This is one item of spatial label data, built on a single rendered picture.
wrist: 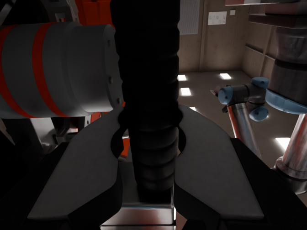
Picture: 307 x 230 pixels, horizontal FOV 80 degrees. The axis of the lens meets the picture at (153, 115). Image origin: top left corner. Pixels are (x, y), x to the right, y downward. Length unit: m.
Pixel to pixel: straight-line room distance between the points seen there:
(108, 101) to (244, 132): 0.66
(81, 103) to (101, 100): 0.03
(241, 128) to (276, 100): 0.26
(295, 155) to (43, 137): 0.78
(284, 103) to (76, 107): 0.52
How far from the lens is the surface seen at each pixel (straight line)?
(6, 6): 0.54
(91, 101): 0.26
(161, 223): 0.17
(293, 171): 0.88
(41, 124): 0.39
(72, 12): 0.56
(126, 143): 0.99
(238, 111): 0.84
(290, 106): 0.62
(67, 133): 0.43
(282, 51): 0.59
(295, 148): 0.83
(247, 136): 0.84
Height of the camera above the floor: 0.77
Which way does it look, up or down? 30 degrees up
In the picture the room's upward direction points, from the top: 177 degrees clockwise
